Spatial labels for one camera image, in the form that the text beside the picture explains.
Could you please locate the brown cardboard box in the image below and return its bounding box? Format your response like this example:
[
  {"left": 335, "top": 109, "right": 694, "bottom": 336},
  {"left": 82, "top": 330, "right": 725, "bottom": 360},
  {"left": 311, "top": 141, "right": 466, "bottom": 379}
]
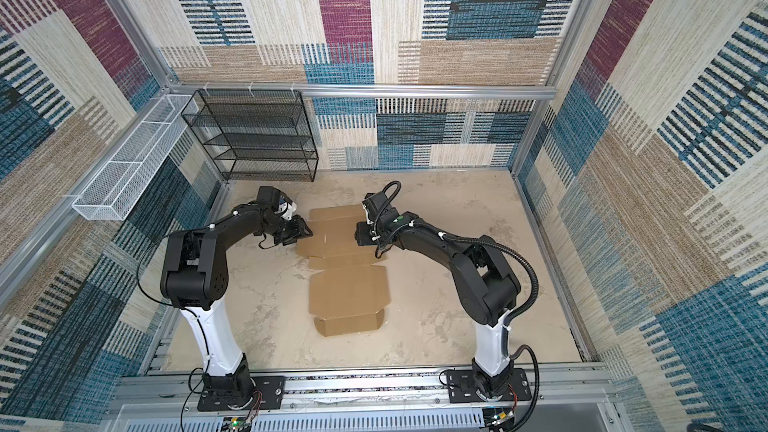
[{"left": 297, "top": 205, "right": 391, "bottom": 337}]

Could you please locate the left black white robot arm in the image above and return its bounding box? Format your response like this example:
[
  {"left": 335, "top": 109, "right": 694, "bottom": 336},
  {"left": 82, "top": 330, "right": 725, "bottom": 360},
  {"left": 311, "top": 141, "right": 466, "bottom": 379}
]
[{"left": 160, "top": 186, "right": 312, "bottom": 411}]

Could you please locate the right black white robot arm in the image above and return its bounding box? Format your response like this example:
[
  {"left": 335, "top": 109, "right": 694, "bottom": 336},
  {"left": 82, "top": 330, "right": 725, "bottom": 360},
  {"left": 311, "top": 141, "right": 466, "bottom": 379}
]
[{"left": 355, "top": 212, "right": 539, "bottom": 401}]

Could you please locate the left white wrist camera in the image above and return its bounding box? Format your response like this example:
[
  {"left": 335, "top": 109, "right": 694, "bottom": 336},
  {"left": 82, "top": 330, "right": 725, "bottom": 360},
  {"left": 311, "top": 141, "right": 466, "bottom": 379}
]
[{"left": 276, "top": 195, "right": 297, "bottom": 221}]

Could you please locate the black wire shelf rack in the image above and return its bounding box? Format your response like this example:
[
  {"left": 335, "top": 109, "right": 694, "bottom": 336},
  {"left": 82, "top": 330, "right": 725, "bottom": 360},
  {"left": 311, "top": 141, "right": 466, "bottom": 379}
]
[{"left": 181, "top": 89, "right": 319, "bottom": 182}]

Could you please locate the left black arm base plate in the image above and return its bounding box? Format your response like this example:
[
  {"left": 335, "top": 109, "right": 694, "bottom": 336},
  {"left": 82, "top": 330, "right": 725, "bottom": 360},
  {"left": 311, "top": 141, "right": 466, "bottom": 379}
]
[{"left": 197, "top": 375, "right": 286, "bottom": 412}]

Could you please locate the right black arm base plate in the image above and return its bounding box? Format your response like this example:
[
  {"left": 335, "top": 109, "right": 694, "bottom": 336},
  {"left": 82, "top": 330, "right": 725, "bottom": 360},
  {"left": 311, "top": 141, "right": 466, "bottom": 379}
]
[{"left": 438, "top": 368, "right": 533, "bottom": 403}]

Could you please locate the white wire mesh basket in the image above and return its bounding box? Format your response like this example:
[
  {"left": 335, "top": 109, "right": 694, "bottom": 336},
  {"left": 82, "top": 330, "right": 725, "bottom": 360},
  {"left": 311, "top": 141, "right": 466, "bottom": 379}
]
[{"left": 72, "top": 94, "right": 191, "bottom": 221}]

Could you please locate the right black corrugated cable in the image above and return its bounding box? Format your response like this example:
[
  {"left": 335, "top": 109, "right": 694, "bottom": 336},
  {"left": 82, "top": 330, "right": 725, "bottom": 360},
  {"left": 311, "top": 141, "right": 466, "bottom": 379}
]
[{"left": 440, "top": 233, "right": 541, "bottom": 432}]

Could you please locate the aluminium front rail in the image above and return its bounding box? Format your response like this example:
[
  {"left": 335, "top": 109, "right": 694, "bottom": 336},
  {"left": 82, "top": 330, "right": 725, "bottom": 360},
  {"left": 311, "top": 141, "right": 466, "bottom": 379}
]
[{"left": 100, "top": 362, "right": 632, "bottom": 431}]

